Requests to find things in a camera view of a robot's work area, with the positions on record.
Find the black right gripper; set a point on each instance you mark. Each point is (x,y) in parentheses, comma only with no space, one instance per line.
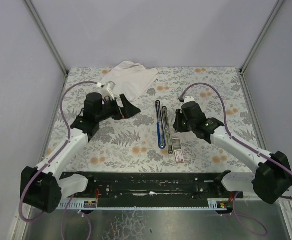
(178,122)

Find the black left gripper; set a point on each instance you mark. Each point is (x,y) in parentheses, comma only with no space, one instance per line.
(119,110)

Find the blue stapler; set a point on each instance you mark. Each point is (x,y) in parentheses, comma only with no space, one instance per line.
(160,133)

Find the beige stapler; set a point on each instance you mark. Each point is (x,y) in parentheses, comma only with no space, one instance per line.
(167,131)

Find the red and white staple box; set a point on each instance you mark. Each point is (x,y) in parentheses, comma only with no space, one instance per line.
(176,145)

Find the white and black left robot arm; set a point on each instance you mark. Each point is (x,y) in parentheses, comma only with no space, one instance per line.
(42,186)

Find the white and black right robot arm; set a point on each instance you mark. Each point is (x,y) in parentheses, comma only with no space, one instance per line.
(269,177)

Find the white folded cloth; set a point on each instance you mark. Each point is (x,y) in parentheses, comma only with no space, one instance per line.
(131,79)

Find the floral patterned table mat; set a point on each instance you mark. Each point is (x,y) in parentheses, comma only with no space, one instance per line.
(131,145)

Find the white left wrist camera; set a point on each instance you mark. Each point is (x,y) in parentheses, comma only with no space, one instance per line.
(106,90)

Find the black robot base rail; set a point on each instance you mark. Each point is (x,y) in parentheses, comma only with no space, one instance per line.
(110,189)

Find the white slotted cable duct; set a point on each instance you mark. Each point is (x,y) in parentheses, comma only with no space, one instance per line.
(78,204)

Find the right aluminium frame post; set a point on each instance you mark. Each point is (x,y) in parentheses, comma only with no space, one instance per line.
(274,12)

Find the aluminium frame post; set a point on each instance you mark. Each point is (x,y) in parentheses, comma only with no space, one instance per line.
(274,12)
(46,36)

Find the left aluminium frame post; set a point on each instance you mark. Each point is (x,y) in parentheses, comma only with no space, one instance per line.
(46,36)

